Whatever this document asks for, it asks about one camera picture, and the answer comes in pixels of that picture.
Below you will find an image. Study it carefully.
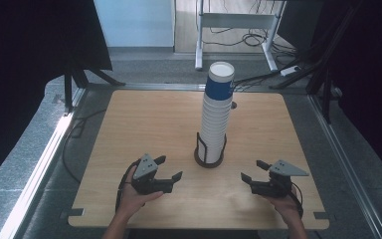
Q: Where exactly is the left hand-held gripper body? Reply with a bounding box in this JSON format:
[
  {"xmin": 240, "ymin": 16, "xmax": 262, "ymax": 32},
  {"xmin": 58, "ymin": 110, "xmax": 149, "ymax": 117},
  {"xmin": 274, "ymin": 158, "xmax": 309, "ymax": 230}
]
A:
[{"xmin": 130, "ymin": 153, "xmax": 175, "ymax": 196}]

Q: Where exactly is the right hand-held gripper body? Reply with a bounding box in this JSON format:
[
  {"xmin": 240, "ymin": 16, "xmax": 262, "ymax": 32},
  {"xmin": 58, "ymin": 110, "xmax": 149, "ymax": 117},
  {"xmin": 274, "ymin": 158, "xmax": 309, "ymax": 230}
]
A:
[{"xmin": 250, "ymin": 159, "xmax": 310, "ymax": 199}]

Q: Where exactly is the black wire cup holder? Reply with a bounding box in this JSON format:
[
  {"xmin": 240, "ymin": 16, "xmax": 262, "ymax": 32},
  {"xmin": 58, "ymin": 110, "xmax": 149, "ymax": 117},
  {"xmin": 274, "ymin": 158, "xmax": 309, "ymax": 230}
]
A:
[{"xmin": 193, "ymin": 131, "xmax": 229, "ymax": 169}]

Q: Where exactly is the stack of white ribbed cups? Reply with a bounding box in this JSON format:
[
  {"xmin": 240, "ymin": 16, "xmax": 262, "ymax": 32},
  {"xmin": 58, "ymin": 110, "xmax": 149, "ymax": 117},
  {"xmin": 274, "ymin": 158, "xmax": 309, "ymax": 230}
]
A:
[{"xmin": 197, "ymin": 99, "xmax": 233, "ymax": 164}]

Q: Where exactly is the blue and white paper cup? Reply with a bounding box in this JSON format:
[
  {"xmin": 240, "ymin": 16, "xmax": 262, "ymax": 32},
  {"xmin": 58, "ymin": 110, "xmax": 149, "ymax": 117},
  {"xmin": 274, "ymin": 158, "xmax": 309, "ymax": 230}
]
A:
[{"xmin": 204, "ymin": 61, "xmax": 236, "ymax": 108}]

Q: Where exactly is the person's left hand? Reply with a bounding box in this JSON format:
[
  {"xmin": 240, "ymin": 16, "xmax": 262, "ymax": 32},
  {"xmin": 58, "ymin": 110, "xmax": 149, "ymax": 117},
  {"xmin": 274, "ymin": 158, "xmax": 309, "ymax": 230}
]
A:
[{"xmin": 116, "ymin": 164, "xmax": 164, "ymax": 220}]

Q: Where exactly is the person's right hand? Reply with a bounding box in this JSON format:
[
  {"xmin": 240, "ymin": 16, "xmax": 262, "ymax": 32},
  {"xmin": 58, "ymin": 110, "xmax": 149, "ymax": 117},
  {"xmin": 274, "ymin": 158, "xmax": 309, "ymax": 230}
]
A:
[{"xmin": 264, "ymin": 184, "xmax": 302, "ymax": 221}]

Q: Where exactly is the white power strip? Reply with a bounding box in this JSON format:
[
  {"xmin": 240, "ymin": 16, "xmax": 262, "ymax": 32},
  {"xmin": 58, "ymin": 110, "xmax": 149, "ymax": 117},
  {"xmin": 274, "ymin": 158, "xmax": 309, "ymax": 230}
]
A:
[{"xmin": 280, "ymin": 65, "xmax": 301, "ymax": 77}]

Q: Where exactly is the black tripod stand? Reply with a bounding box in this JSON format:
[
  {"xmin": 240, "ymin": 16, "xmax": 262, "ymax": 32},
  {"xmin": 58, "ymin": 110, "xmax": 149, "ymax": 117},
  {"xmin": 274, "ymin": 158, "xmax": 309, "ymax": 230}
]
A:
[{"xmin": 63, "ymin": 61, "xmax": 127, "ymax": 114}]

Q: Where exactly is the black metal stand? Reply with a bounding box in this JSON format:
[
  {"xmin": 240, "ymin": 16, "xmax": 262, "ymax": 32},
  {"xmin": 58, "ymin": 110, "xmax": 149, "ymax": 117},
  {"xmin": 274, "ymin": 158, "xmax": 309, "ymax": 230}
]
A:
[{"xmin": 270, "ymin": 0, "xmax": 366, "ymax": 124}]

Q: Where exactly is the dark curtain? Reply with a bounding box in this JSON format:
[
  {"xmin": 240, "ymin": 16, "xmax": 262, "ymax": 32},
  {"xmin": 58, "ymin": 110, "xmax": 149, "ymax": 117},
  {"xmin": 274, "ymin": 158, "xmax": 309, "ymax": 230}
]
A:
[
  {"xmin": 311, "ymin": 0, "xmax": 382, "ymax": 187},
  {"xmin": 0, "ymin": 0, "xmax": 113, "ymax": 192}
]

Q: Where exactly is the white panel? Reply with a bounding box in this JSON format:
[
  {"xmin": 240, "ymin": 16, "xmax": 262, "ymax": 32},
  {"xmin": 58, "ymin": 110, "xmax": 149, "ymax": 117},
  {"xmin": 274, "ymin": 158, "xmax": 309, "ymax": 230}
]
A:
[{"xmin": 93, "ymin": 0, "xmax": 177, "ymax": 49}]

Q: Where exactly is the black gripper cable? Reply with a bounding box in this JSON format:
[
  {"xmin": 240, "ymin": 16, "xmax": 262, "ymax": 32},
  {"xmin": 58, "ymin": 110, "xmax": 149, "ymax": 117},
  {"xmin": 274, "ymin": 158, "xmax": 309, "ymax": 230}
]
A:
[
  {"xmin": 114, "ymin": 158, "xmax": 140, "ymax": 213},
  {"xmin": 291, "ymin": 182, "xmax": 304, "ymax": 218}
]

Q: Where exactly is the aluminium rail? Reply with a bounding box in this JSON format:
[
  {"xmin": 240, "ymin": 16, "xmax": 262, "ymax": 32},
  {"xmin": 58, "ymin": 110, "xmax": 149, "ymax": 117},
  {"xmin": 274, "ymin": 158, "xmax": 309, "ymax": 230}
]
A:
[
  {"xmin": 307, "ymin": 94, "xmax": 382, "ymax": 239},
  {"xmin": 0, "ymin": 87, "xmax": 88, "ymax": 239}
]

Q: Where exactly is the thin black floor cable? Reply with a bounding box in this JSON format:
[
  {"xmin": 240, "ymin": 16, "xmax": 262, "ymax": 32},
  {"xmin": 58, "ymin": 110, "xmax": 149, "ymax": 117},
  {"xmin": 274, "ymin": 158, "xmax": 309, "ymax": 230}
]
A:
[{"xmin": 61, "ymin": 108, "xmax": 107, "ymax": 184}]

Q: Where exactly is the tangle of black floor cables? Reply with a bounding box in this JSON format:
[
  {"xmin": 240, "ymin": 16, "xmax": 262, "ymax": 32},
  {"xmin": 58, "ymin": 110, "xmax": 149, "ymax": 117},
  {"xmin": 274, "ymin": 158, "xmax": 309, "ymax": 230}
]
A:
[{"xmin": 201, "ymin": 0, "xmax": 297, "ymax": 58}]

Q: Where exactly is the white metal desk frame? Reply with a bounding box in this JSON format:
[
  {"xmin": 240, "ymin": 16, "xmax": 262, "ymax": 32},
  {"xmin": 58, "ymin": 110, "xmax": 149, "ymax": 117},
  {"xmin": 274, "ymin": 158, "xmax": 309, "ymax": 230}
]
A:
[{"xmin": 194, "ymin": 0, "xmax": 287, "ymax": 73}]

